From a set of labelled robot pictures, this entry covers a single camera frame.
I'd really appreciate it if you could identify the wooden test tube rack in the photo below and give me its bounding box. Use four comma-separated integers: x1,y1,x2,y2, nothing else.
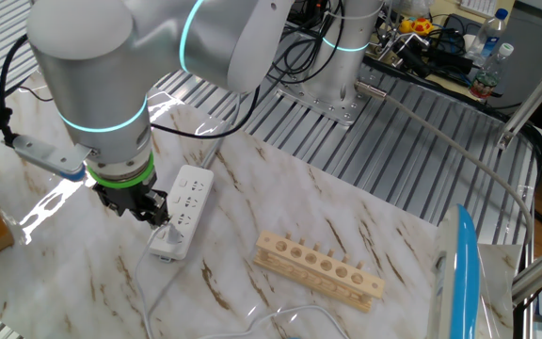
251,230,387,313

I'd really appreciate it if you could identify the green labelled water bottle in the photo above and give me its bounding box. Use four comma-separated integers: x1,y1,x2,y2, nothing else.
468,42,516,103

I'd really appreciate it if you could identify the blue white desk lamp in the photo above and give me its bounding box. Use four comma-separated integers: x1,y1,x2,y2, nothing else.
428,203,484,339

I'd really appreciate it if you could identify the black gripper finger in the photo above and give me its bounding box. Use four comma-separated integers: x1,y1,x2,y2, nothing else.
129,204,159,225
151,190,171,230

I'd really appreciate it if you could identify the green wrist adapter ring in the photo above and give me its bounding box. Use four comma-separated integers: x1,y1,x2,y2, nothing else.
86,153,155,190

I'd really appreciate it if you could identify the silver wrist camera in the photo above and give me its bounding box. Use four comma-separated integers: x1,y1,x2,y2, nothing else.
10,134,97,184

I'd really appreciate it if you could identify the yellow red toy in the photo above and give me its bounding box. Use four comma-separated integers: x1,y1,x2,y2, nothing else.
398,17,435,38

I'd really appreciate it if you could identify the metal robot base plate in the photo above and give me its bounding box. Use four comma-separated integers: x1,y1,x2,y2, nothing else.
275,82,362,127

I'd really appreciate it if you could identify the white power strip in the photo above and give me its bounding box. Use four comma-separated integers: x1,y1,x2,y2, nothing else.
148,164,215,263

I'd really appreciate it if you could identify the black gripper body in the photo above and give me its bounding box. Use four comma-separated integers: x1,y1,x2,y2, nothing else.
91,171,168,227

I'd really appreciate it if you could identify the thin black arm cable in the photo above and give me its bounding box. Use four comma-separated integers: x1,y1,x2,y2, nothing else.
0,33,262,148

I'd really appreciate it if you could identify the white lamp power cord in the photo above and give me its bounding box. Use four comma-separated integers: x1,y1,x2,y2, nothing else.
133,223,350,339

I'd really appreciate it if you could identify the blue capped water bottle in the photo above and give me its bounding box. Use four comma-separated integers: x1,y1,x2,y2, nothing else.
464,8,510,67

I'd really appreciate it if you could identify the thick grey control cable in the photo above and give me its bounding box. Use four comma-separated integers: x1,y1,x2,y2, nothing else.
354,79,535,255

